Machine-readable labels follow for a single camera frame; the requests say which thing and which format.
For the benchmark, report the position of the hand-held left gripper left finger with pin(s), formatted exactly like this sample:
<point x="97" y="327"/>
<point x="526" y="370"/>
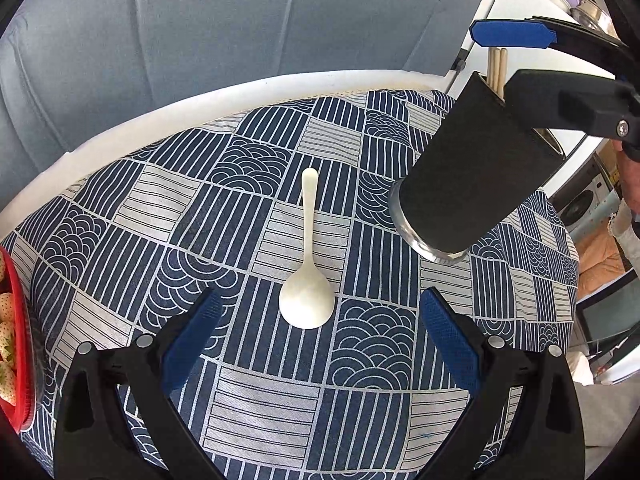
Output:
<point x="192" y="340"/>

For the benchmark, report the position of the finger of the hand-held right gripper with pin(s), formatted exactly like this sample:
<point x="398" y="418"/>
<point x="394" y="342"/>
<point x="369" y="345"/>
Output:
<point x="510" y="34"/>
<point x="545" y="95"/>

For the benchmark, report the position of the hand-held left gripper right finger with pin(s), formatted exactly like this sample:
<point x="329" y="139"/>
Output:
<point x="450" y="340"/>

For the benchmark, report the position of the black utensil holder cup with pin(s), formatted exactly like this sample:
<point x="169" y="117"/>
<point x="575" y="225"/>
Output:
<point x="475" y="170"/>

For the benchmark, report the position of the plain white spoon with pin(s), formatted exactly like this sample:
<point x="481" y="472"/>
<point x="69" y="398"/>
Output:
<point x="306" y="295"/>

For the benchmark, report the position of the person's right forearm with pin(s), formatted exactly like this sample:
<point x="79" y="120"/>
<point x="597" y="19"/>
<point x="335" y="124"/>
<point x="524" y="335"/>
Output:
<point x="625" y="230"/>

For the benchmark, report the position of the person's right hand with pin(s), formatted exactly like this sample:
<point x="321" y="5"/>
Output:
<point x="629" y="170"/>

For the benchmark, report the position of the white board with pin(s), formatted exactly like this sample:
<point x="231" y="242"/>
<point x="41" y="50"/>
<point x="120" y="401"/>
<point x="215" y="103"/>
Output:
<point x="520" y="5"/>

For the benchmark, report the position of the black clamp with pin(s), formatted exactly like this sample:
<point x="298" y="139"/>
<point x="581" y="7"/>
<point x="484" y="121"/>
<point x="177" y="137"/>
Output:
<point x="460" y="62"/>

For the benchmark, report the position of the metal bowl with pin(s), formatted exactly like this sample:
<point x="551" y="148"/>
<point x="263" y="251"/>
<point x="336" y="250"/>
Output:
<point x="592" y="14"/>

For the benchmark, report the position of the blue patterned tablecloth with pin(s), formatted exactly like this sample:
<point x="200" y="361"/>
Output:
<point x="200" y="240"/>

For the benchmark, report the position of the orange blanket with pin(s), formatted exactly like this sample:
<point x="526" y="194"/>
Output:
<point x="597" y="265"/>

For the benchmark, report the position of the red fruit bowl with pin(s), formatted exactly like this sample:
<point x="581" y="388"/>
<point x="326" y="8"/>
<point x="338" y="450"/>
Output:
<point x="25" y="340"/>

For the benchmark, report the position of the person's light clothing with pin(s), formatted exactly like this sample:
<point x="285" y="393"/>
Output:
<point x="605" y="420"/>

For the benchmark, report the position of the pile of pale strawberries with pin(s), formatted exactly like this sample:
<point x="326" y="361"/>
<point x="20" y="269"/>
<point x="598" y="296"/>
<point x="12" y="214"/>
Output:
<point x="6" y="335"/>

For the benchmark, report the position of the blue-grey backdrop cloth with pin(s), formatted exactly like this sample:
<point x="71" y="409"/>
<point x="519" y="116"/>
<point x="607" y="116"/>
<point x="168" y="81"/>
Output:
<point x="200" y="30"/>

